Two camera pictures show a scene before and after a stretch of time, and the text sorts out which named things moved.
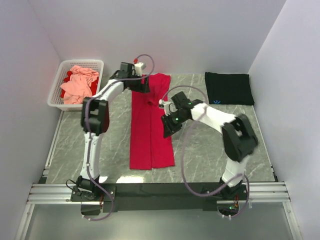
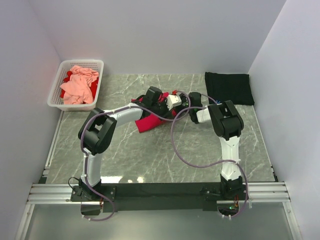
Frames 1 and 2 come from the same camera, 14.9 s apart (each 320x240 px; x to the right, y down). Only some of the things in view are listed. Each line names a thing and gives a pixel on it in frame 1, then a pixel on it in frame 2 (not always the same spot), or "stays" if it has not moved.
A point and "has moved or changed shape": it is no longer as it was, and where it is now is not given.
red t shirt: x=149 y=148 has moved or changed shape
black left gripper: x=141 y=87 → x=168 y=113
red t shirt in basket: x=94 y=84 stays
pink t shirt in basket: x=78 y=87 stays
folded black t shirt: x=229 y=89 stays
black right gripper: x=169 y=128 → x=183 y=98
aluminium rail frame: x=47 y=192 stays
